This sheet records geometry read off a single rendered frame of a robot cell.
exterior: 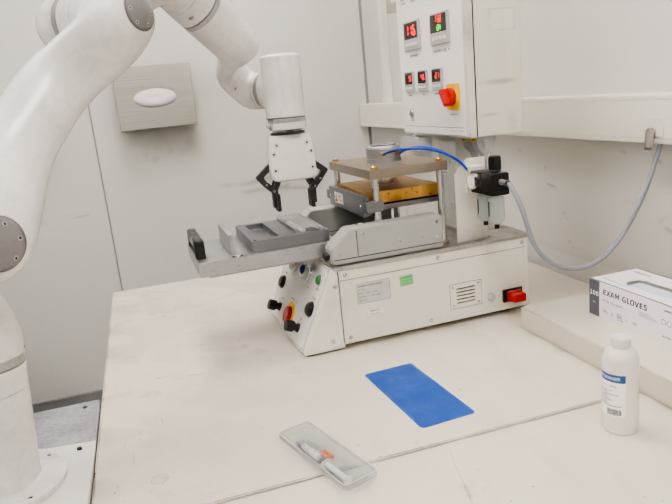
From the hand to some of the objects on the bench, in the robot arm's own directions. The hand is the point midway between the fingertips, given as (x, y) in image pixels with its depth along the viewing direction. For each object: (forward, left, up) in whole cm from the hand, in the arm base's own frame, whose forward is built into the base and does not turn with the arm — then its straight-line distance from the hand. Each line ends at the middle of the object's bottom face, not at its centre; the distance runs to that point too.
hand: (295, 202), depth 142 cm
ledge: (+63, -61, -28) cm, 92 cm away
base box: (+23, +1, -28) cm, 36 cm away
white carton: (+61, -40, -22) cm, 76 cm away
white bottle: (+37, -62, -29) cm, 79 cm away
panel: (-5, 0, -29) cm, 29 cm away
